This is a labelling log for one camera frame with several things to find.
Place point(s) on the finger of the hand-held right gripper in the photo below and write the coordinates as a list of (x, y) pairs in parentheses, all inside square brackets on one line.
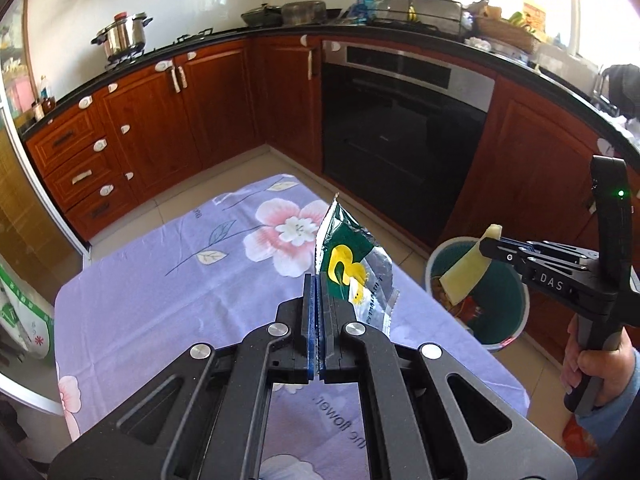
[(540, 246), (530, 259)]

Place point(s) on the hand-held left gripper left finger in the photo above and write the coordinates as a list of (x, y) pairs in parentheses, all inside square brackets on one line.
[(310, 320)]

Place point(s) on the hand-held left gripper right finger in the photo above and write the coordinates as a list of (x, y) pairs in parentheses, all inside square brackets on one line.
[(324, 330)]

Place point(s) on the white trash bin green liner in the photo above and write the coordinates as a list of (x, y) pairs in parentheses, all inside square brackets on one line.
[(500, 300)]

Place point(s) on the pale yellow peel piece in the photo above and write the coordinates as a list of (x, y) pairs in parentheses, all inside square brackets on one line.
[(467, 272)]

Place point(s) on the green yellow snack wrapper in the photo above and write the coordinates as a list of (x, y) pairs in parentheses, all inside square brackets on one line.
[(350, 260)]

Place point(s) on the person's right forearm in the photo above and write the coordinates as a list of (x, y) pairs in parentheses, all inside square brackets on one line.
[(617, 422)]

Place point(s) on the person's right hand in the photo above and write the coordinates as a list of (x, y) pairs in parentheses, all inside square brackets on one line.
[(615, 367)]

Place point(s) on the large wooden cabinet door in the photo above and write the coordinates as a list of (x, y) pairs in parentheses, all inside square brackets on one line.
[(540, 160)]

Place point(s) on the purple floral tablecloth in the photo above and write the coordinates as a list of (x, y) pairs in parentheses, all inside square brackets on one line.
[(175, 285)]

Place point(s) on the built-in black steel oven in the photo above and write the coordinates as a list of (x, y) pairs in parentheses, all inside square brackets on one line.
[(400, 140)]

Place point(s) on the woven basket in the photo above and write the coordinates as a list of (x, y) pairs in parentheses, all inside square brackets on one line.
[(510, 35)]

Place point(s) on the narrow wooden cabinet door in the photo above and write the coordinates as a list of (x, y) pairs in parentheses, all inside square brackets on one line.
[(290, 100)]

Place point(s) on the wooden double door cabinet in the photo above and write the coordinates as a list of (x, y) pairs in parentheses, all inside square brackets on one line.
[(190, 110)]

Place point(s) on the wooden drawer cabinet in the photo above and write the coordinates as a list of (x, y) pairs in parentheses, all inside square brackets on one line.
[(75, 170)]

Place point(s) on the green white sack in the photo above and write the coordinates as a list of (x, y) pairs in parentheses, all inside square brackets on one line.
[(22, 315)]

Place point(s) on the black kitchen countertop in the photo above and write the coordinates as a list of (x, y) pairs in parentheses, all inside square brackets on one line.
[(280, 30)]

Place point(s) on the grey pan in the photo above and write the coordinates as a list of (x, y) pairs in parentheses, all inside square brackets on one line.
[(304, 12)]

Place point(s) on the black wok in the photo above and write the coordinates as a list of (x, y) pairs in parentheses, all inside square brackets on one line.
[(261, 15)]

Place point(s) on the black gas stove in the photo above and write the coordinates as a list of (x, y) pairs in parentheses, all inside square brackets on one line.
[(165, 45)]

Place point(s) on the steel pot red knob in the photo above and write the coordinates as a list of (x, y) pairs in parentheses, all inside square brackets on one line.
[(122, 35)]

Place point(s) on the dark glass bottle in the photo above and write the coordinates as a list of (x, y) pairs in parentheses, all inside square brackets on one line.
[(46, 100)]

